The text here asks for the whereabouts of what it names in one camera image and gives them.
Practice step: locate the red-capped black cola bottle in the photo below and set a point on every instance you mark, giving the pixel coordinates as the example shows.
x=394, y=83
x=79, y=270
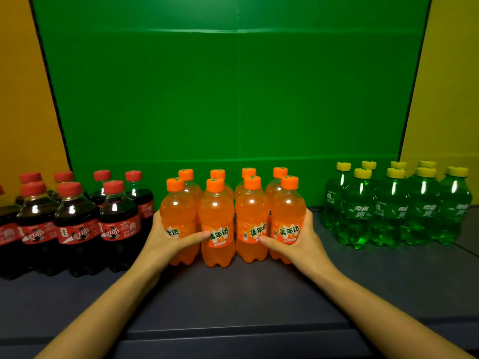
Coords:
x=144, y=199
x=102, y=175
x=64, y=177

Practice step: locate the person's right hand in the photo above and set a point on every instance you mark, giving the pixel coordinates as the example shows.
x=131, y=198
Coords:
x=307, y=254

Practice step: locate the group of orange soda bottles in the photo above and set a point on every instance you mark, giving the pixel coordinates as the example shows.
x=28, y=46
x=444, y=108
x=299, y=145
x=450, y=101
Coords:
x=217, y=213

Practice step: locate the orange backing board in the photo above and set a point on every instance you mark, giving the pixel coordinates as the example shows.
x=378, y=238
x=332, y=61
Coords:
x=26, y=89

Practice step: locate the cluster of green soda bottles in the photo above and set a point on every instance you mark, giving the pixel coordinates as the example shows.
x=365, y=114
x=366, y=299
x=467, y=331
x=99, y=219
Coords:
x=333, y=205

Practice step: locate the group of dark cola bottles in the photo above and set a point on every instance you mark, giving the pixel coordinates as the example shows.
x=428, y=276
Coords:
x=76, y=220

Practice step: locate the person's left hand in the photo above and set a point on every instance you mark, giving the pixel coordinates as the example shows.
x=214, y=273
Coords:
x=161, y=246

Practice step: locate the person's left forearm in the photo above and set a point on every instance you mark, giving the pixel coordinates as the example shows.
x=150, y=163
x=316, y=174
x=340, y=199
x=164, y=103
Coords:
x=101, y=314

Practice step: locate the person's right forearm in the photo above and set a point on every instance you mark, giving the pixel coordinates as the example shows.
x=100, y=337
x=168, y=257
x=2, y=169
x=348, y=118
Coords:
x=385, y=321

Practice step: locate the yellow-capped green soda bottle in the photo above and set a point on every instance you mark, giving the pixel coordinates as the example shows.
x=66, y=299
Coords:
x=355, y=213
x=454, y=209
x=391, y=213
x=423, y=209

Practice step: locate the yellow backing board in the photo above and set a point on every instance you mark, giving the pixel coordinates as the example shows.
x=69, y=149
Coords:
x=445, y=89

